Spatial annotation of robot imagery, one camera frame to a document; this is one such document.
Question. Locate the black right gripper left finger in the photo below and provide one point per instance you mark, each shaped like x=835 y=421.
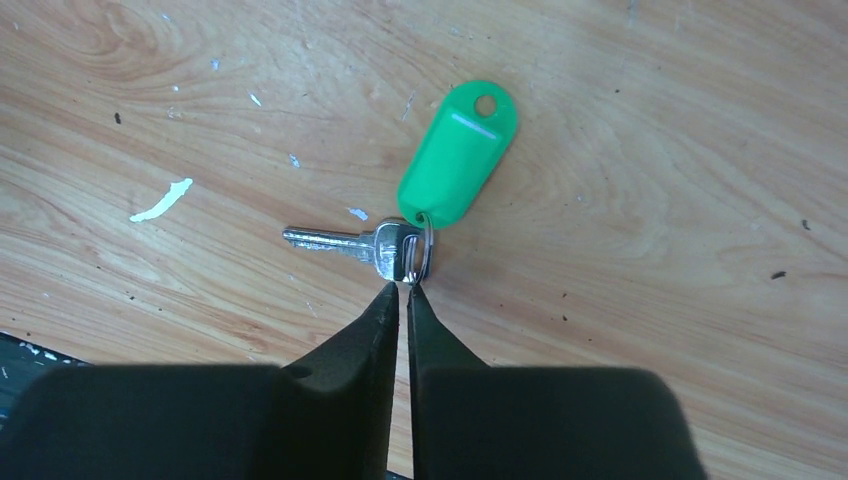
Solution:
x=326 y=415

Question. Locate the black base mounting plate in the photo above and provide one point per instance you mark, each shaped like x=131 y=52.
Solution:
x=22 y=362

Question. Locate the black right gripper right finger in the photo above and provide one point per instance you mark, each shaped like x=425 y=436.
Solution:
x=471 y=420

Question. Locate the small white scrap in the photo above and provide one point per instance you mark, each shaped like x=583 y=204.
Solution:
x=175 y=192

